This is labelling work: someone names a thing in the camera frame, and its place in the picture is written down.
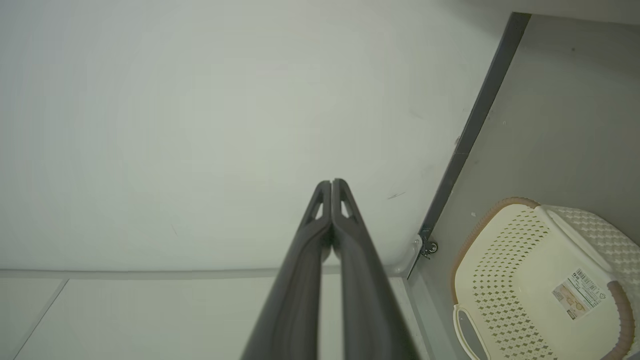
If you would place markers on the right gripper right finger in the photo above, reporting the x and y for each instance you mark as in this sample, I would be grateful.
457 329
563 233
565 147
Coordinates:
365 300

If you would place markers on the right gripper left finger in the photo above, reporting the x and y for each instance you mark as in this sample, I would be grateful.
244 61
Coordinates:
295 295

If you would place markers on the black caster wheel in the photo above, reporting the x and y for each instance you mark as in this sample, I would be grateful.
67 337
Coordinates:
430 248

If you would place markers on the cream plastic laundry basket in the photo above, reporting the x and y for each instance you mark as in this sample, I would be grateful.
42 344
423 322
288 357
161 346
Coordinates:
505 280

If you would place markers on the paper barcode label sticker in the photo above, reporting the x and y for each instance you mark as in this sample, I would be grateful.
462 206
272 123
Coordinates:
579 294

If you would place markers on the black baseboard strip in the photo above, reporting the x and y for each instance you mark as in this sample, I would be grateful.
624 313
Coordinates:
480 110

